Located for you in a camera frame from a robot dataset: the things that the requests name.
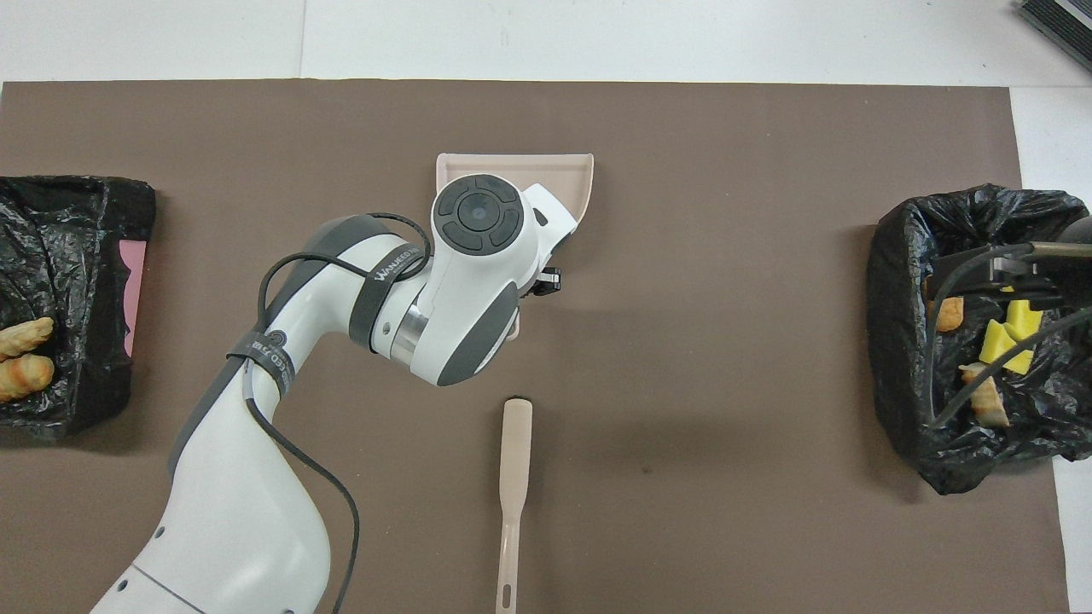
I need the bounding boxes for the brown fried nugget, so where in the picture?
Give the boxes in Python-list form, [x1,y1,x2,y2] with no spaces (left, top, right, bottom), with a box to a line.
[926,275,966,333]

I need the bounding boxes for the black plastic trash bag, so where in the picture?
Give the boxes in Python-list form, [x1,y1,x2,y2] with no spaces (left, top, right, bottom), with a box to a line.
[865,182,1092,497]
[0,175,158,443]

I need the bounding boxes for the beige plastic dustpan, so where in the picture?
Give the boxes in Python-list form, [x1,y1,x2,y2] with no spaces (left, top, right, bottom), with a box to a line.
[435,153,595,342]

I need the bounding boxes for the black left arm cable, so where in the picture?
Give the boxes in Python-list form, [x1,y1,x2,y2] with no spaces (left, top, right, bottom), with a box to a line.
[243,212,433,614]

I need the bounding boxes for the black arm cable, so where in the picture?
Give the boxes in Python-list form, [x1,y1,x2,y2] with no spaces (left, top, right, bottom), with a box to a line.
[243,212,433,614]
[928,240,1092,429]

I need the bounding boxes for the striped croissant piece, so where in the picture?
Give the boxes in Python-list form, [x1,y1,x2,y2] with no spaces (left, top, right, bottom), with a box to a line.
[0,316,55,360]
[959,362,1011,429]
[0,353,56,403]

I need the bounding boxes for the dark ribbed box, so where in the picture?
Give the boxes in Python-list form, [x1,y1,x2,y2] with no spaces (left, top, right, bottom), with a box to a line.
[1017,0,1092,73]

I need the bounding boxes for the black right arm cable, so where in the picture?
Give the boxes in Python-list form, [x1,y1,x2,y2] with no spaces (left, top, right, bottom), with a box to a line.
[928,240,1092,429]

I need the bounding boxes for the beige hand brush black bristles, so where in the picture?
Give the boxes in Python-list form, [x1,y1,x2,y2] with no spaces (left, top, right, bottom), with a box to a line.
[496,397,534,614]

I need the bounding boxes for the pink plastic bin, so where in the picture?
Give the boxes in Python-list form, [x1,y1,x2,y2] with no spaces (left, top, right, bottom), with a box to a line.
[118,240,148,359]

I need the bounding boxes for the brown table mat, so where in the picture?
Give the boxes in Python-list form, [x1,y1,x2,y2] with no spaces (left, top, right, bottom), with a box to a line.
[0,79,1072,614]

